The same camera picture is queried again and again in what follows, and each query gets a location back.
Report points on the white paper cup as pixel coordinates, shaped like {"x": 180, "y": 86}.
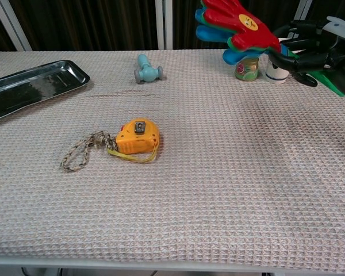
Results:
{"x": 276, "y": 75}

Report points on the light blue toy hammer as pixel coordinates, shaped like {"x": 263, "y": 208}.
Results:
{"x": 148, "y": 73}

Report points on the pink waffle weave tablecloth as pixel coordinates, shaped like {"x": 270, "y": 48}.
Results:
{"x": 189, "y": 201}

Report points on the small green printed can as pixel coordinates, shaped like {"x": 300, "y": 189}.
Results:
{"x": 247, "y": 72}

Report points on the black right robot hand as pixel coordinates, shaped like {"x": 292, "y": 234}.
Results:
{"x": 313, "y": 60}

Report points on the stainless steel tray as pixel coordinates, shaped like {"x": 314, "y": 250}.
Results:
{"x": 31, "y": 86}

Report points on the black curtain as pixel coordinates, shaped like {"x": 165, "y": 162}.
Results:
{"x": 89, "y": 23}

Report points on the white aluminium frame post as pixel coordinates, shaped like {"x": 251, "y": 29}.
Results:
{"x": 164, "y": 26}
{"x": 302, "y": 10}
{"x": 13, "y": 27}

